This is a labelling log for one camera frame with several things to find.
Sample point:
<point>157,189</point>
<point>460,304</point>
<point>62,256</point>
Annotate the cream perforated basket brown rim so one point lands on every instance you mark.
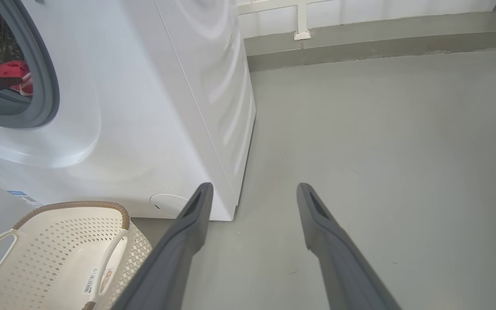
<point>58,245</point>

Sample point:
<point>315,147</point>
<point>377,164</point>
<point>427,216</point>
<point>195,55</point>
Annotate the red cloth garment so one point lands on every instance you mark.
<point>13,71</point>

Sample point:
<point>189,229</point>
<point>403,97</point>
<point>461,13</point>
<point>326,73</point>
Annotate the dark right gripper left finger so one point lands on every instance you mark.
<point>175,258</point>

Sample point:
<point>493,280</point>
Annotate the blue energy label sticker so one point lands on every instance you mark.
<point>24,198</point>

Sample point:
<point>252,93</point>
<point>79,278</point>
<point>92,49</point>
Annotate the white front-load washing machine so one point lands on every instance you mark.
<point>144,107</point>

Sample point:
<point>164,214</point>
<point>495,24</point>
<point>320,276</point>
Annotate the white barcode label sticker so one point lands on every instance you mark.
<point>97,280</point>

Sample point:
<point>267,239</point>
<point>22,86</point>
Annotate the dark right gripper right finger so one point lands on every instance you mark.
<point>342,267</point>

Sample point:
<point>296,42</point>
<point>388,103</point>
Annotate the round white filter cover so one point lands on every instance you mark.
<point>168,204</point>

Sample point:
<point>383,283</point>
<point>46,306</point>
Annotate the white metal rail frame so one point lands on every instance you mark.
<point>302,21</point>

